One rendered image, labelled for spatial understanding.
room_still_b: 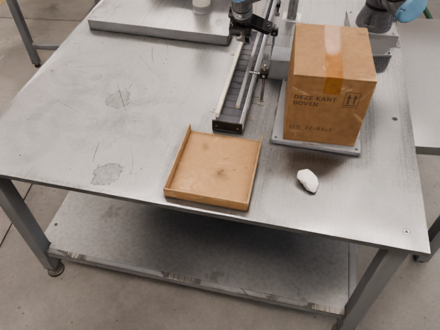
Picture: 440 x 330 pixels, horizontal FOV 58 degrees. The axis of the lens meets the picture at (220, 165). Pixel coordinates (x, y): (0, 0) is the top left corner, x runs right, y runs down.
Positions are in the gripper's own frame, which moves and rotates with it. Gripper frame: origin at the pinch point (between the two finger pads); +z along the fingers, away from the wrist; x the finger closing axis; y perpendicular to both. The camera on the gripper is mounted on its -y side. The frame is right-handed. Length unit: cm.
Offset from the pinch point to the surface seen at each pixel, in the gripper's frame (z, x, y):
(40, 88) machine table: -8, 35, 78
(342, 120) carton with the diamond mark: -24, 37, -37
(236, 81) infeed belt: -5.4, 20.4, 1.6
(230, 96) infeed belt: -10.2, 28.7, 2.2
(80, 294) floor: 40, 118, 62
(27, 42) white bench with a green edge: 101, -34, 176
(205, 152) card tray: -19, 53, 5
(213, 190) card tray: -26, 66, -1
